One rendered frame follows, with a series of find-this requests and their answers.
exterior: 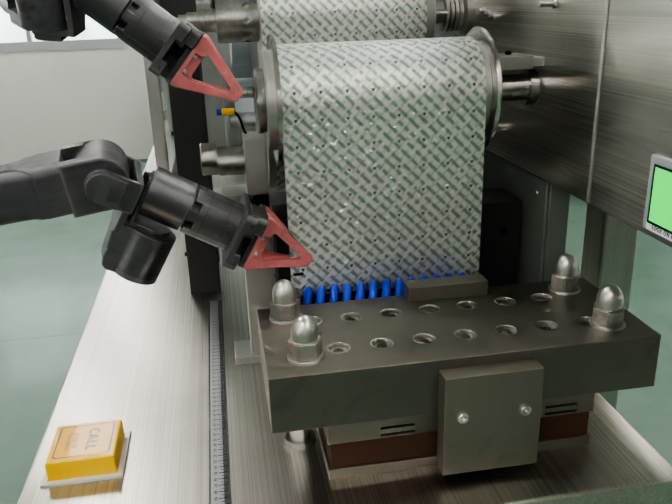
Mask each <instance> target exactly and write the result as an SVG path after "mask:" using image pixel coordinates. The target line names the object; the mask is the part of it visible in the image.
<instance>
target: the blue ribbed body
mask: <svg viewBox="0 0 672 504"><path fill-rule="evenodd" d="M394 283H395V287H391V283H390V281H389V280H388V279H384V280H383V281H382V288H380V289H378V284H377V281H375V280H371V281H370V282H369V290H366V289H365V285H364V283H363V282H362V281H360V282H358V283H357V284H356V291H353V289H352V286H351V284H350V283H345V284H344V285H343V292H340V290H339V287H338V285H337V284H332V285H331V286H330V293H328V294H327V291H326V288H325V286H323V285H319V286H318V287H317V294H316V295H314V292H313V289H312V288H311V287H310V286H307V287H305V288H304V292H303V296H301V305H308V304H318V303H328V302H338V301H348V300H358V299H369V298H379V297H389V296H399V295H404V284H403V280H402V279H401V278H396V279H395V282H394Z"/></svg>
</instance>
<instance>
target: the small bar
mask: <svg viewBox="0 0 672 504"><path fill-rule="evenodd" d="M487 291H488V280H487V279H486V278H485V277H484V276H483V275H482V274H471V275H460V276H450V277H439V278H429V279H418V280H408V281H404V296H405V297H406V299H407V300H408V302H419V301H429V300H439V299H449V298H459V297H469V296H479V295H487Z"/></svg>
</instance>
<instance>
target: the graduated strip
mask: <svg viewBox="0 0 672 504"><path fill-rule="evenodd" d="M209 504H232V499H231V478H230V457H229V436H228V414H227V393H226V372H225V351H224V330H223V309H222V300H213V301H209Z"/></svg>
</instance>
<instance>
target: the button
mask: <svg viewBox="0 0 672 504"><path fill-rule="evenodd" d="M123 440H124V429H123V422H122V420H121V419H117V420H109V421H101V422H92V423H84V424H75V425H67V426H60V427H58V428H57V431H56V434H55V437H54V440H53V443H52V445H51V448H50V451H49V454H48V457H47V460H46V462H45V469H46V473H47V478H48V481H56V480H64V479H71V478H79V477H87V476H95V475H102V474H110V473H117V471H118V466H119V461H120V456H121V451H122V446H123Z"/></svg>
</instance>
